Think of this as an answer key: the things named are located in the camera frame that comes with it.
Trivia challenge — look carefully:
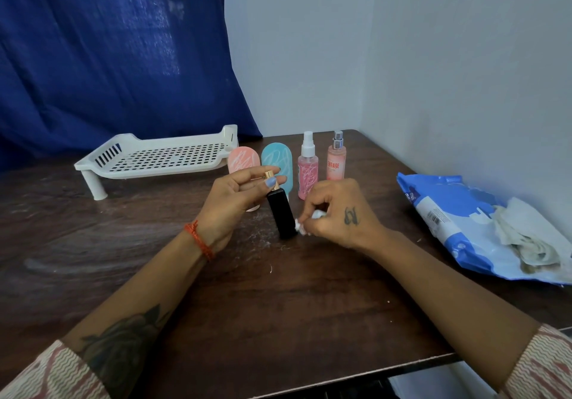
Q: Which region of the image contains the person's right hand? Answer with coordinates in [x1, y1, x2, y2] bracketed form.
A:
[297, 178, 387, 252]

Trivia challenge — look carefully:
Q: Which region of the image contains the person's left hand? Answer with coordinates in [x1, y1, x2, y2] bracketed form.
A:
[195, 166, 288, 254]

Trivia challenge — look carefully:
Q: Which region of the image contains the white wet wipe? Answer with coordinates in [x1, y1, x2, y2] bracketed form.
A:
[294, 208, 327, 237]

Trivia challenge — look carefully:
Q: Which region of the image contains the black perfume bottle gold cap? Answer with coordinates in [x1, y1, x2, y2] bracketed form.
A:
[263, 170, 299, 241]

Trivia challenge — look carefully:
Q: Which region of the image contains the pink squeeze bottle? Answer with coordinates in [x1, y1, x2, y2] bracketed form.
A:
[227, 146, 262, 213]

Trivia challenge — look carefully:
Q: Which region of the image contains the orange spray bottle silver cap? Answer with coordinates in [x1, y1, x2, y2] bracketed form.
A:
[326, 130, 347, 182]

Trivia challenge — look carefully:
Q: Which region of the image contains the pink spray bottle white cap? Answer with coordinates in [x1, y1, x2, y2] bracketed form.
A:
[297, 131, 319, 201]

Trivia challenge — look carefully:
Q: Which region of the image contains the teal squeeze bottle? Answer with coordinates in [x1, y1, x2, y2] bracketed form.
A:
[260, 142, 294, 201]

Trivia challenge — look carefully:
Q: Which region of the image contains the white perforated plastic rack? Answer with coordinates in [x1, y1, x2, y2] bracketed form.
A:
[73, 124, 240, 201]

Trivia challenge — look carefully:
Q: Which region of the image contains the blue white wet wipes pack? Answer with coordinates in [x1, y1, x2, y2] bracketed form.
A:
[396, 172, 572, 286]

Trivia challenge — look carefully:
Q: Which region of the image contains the person's left forearm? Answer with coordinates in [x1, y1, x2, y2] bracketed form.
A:
[62, 233, 211, 399]

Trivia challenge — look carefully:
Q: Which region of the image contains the person's right forearm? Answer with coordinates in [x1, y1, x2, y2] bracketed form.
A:
[371, 229, 544, 393]

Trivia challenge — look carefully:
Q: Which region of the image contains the dark wooden table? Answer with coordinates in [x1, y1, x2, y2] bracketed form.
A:
[0, 129, 572, 399]

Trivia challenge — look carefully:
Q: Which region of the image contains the dark blue curtain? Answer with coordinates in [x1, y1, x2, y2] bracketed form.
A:
[0, 0, 263, 173]

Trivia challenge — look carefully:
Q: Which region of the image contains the patterned left sleeve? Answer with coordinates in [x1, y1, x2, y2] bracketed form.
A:
[0, 339, 111, 399]

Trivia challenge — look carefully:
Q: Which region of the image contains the patterned sleeve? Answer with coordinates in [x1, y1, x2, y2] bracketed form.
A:
[0, 339, 111, 399]
[500, 324, 572, 399]

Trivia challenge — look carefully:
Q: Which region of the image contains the patterned right sleeve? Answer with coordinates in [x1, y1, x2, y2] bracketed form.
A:
[500, 324, 572, 399]

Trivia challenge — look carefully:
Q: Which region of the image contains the orange thread bracelet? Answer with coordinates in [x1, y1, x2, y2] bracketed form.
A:
[184, 220, 215, 262]

